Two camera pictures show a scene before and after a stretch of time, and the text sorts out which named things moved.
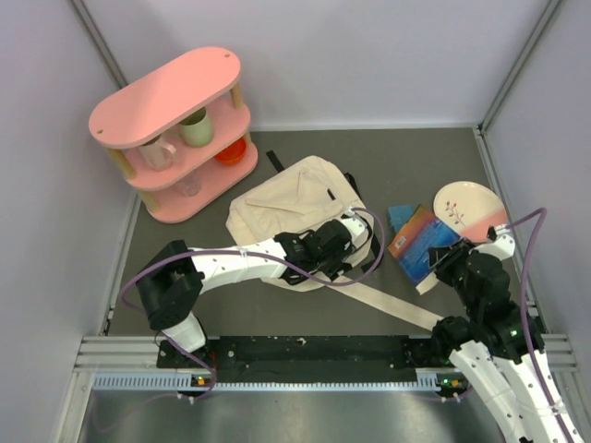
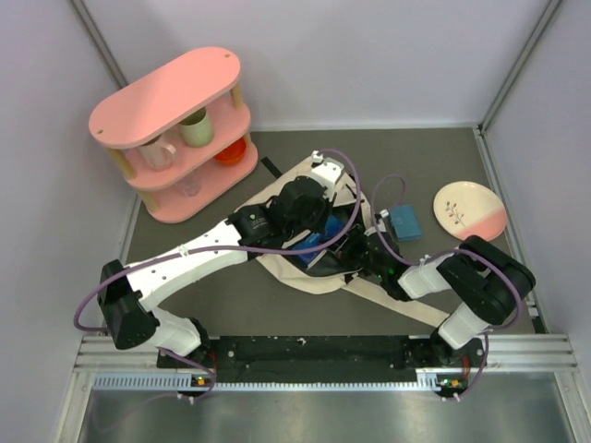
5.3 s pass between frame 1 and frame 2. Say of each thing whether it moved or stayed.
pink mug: stayed
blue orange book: moved
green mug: stayed
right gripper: moved
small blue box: stayed
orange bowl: stayed
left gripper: moved
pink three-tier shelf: stayed
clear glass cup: stayed
